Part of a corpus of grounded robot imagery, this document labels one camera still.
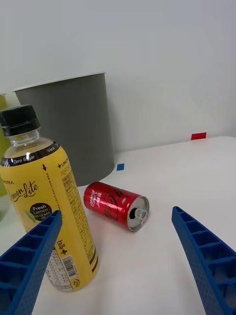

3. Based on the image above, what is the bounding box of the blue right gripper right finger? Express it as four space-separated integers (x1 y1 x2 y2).
171 206 236 315

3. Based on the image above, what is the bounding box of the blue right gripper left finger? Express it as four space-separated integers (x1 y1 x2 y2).
0 210 63 315

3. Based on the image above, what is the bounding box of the yellow label plastic bottle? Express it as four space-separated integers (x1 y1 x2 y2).
0 104 100 293

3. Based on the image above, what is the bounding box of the red drink can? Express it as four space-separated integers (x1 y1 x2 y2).
83 181 150 232

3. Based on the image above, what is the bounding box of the yellow-green plastic waste bin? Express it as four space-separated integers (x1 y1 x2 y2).
0 93 12 197

